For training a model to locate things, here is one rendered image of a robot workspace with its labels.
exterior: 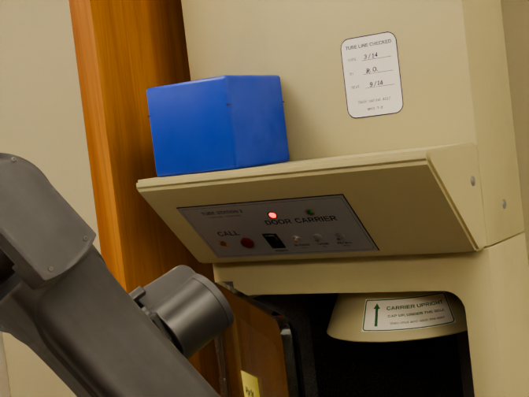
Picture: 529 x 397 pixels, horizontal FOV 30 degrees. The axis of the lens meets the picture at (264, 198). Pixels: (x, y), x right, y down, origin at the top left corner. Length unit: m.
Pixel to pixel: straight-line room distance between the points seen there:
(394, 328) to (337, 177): 0.21
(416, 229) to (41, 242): 0.46
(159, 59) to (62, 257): 0.63
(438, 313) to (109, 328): 0.53
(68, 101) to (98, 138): 0.75
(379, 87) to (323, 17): 0.09
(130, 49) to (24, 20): 0.79
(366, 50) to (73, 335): 0.52
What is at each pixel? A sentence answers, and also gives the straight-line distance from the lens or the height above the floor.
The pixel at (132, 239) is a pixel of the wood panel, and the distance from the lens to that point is 1.07.
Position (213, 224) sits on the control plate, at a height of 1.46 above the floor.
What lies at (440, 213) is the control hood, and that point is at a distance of 0.89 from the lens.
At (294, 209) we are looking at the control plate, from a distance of 0.94.
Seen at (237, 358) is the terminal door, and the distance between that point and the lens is 1.00.
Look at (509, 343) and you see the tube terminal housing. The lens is 0.99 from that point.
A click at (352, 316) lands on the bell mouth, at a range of 1.05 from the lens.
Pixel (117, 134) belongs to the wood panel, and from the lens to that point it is 1.07.
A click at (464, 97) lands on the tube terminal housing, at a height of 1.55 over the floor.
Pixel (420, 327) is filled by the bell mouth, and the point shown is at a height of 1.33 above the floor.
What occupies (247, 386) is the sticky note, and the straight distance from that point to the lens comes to 0.97.
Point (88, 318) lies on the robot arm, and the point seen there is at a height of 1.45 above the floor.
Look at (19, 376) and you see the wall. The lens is 2.00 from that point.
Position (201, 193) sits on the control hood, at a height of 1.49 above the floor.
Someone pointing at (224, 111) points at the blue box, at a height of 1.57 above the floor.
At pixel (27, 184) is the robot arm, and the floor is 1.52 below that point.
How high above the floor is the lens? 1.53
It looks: 3 degrees down
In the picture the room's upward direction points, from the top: 7 degrees counter-clockwise
